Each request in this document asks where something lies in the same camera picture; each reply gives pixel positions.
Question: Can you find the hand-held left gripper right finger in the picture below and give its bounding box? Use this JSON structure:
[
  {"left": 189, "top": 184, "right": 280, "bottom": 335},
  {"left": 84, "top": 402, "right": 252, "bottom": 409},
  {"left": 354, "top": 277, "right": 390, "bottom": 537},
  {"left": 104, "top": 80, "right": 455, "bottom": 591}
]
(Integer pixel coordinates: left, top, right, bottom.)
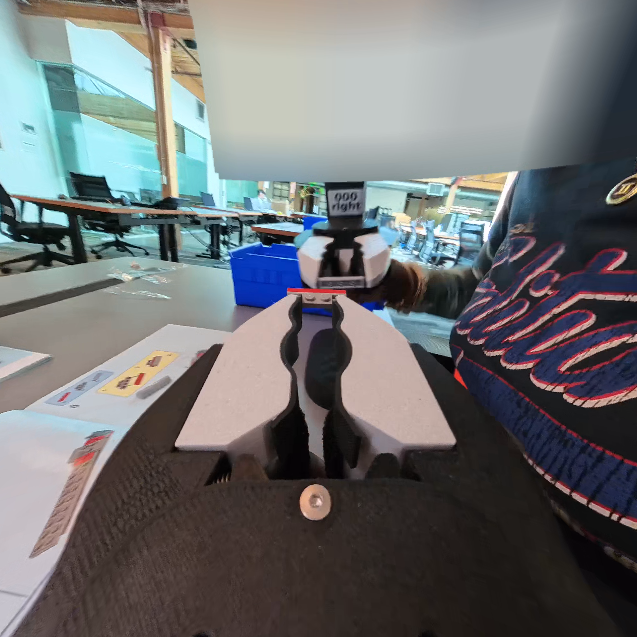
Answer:
[{"left": 324, "top": 294, "right": 458, "bottom": 478}]

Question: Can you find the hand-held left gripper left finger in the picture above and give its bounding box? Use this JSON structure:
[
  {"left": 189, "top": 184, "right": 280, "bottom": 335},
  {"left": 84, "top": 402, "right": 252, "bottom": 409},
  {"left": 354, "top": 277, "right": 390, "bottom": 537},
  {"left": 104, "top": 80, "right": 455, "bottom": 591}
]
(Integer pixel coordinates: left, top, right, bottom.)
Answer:
[{"left": 174, "top": 294, "right": 312, "bottom": 478}]

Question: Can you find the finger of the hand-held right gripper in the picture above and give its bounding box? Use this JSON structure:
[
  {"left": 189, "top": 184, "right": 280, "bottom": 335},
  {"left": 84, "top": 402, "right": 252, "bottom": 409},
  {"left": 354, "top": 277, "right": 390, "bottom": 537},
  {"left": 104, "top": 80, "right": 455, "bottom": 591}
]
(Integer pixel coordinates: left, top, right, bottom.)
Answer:
[
  {"left": 354, "top": 233, "right": 393, "bottom": 290},
  {"left": 297, "top": 234, "right": 331, "bottom": 290}
]

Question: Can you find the small red grey lego assembly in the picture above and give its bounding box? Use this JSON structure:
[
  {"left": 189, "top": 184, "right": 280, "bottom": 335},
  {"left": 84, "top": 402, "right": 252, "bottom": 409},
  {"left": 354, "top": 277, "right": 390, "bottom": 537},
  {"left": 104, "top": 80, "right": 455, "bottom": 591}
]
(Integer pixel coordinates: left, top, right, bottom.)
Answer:
[{"left": 287, "top": 288, "right": 348, "bottom": 310}]

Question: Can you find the blue plastic bin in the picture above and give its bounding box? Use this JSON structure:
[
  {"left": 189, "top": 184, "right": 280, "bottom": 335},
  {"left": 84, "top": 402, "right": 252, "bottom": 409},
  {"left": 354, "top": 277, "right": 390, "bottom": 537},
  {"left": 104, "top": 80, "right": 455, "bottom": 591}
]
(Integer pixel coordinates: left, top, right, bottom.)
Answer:
[{"left": 229, "top": 242, "right": 386, "bottom": 317}]

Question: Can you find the round grey lego bar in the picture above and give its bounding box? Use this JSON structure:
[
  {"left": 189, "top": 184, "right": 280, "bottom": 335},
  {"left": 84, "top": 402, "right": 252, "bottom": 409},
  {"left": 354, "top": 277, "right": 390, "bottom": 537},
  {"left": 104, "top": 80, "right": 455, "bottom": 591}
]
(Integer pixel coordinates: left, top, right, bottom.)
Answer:
[{"left": 135, "top": 376, "right": 172, "bottom": 400}]

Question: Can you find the person's right hand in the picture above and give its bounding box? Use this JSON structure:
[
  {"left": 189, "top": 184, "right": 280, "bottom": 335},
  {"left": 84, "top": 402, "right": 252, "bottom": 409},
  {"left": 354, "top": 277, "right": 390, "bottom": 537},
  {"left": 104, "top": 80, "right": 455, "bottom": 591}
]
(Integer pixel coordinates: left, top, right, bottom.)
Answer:
[{"left": 383, "top": 261, "right": 430, "bottom": 313}]

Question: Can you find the wooden top office desk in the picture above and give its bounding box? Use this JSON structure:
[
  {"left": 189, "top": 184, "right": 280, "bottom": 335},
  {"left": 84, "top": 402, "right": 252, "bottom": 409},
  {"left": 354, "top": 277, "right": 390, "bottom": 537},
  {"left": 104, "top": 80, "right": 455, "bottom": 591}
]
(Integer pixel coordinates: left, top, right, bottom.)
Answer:
[
  {"left": 10, "top": 194, "right": 241, "bottom": 264},
  {"left": 251, "top": 221, "right": 305, "bottom": 246}
]

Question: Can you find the row of office chairs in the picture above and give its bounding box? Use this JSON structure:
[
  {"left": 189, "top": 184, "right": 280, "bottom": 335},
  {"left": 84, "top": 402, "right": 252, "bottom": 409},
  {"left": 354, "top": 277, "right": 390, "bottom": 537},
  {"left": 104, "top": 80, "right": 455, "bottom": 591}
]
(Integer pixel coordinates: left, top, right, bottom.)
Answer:
[{"left": 398, "top": 219, "right": 487, "bottom": 265}]

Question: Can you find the black textured mat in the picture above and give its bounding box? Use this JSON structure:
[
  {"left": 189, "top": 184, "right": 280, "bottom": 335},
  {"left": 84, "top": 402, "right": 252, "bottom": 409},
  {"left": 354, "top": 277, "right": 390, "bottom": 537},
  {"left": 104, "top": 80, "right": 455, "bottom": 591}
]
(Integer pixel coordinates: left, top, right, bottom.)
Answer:
[{"left": 305, "top": 328, "right": 345, "bottom": 411}]

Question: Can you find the clear plastic bag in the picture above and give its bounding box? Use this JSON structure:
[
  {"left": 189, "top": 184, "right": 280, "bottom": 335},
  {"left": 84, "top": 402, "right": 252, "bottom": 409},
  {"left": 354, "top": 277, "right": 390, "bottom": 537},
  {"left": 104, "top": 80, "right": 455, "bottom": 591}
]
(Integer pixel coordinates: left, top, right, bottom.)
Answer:
[
  {"left": 102, "top": 286, "right": 172, "bottom": 300},
  {"left": 107, "top": 263, "right": 187, "bottom": 284}
]

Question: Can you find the person's printed black shirt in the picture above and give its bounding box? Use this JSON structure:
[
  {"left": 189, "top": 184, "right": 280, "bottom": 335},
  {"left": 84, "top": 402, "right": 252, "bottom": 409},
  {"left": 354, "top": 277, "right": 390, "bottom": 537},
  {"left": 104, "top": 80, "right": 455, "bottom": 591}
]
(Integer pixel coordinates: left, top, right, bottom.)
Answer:
[{"left": 449, "top": 158, "right": 637, "bottom": 637}]

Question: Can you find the black office chair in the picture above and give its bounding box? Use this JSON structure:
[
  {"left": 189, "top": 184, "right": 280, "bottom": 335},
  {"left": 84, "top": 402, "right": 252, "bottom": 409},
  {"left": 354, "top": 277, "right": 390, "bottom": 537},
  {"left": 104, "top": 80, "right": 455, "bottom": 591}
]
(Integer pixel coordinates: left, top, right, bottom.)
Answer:
[
  {"left": 90, "top": 219, "right": 150, "bottom": 259},
  {"left": 0, "top": 184, "right": 75, "bottom": 273}
]

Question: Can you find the wooden pillar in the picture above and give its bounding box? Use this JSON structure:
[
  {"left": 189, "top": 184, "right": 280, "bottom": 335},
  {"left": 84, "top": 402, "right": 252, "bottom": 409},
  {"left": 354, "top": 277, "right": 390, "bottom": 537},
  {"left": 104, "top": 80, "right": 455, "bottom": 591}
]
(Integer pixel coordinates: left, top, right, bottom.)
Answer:
[{"left": 149, "top": 25, "right": 181, "bottom": 200}]

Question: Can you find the car cover instruction booklet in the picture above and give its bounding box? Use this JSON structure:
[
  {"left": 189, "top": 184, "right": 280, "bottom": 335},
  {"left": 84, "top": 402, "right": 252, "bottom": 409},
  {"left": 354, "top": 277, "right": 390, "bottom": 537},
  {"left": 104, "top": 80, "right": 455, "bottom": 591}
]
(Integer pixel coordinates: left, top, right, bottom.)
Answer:
[{"left": 0, "top": 346, "right": 52, "bottom": 384}]

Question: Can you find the open instruction booklet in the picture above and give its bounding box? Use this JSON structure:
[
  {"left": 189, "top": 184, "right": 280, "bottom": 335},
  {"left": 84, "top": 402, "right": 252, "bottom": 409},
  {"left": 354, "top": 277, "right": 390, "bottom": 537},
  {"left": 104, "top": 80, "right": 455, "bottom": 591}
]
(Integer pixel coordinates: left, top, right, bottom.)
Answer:
[{"left": 0, "top": 324, "right": 235, "bottom": 628}]

